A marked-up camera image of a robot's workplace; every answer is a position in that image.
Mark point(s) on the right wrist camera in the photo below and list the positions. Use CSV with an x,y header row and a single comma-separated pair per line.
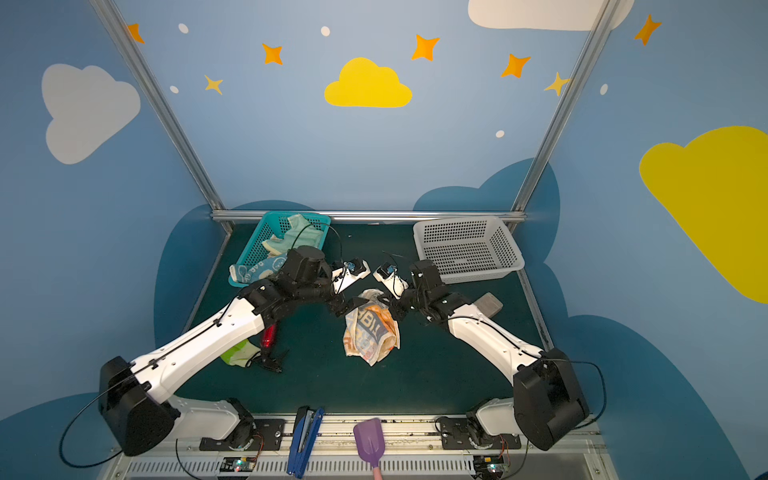
x,y
387,275

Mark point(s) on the green blue patterned towel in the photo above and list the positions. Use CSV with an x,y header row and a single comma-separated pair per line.
x,y
279,246

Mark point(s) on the teal plastic basket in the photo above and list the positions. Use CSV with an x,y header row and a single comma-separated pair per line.
x,y
273,246

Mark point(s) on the left green circuit board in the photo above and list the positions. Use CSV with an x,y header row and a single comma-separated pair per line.
x,y
238,465

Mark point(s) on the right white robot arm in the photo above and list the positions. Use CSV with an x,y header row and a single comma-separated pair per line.
x,y
547,401

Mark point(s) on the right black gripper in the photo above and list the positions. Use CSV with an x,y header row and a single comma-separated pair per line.
x,y
399,301

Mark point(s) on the grey plastic basket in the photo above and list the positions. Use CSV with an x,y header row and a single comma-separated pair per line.
x,y
468,249

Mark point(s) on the blue stapler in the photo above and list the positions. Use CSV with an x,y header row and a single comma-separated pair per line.
x,y
307,423

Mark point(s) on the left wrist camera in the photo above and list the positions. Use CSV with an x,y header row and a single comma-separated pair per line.
x,y
348,273

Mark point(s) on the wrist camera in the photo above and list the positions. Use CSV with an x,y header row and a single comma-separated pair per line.
x,y
348,273
387,275

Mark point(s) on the red handled tool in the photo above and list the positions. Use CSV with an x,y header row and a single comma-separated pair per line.
x,y
268,337

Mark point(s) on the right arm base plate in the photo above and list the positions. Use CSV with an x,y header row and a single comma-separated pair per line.
x,y
461,433

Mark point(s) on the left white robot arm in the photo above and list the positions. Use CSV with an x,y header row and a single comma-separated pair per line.
x,y
138,400

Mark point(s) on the green circuit board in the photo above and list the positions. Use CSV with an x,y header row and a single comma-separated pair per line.
x,y
238,465
488,468

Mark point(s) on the orange striped rabbit towel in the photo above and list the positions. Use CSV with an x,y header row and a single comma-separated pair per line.
x,y
371,331

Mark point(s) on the grey sponge block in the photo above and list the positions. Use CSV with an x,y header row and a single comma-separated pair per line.
x,y
489,305

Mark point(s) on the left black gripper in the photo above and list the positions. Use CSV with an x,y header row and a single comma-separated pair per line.
x,y
346,297

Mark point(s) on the right green circuit board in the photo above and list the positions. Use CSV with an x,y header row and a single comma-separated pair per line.
x,y
488,468

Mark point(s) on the purple plastic scoop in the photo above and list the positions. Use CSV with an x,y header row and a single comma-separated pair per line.
x,y
370,444

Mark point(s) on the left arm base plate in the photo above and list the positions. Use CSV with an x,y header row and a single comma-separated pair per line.
x,y
261,434

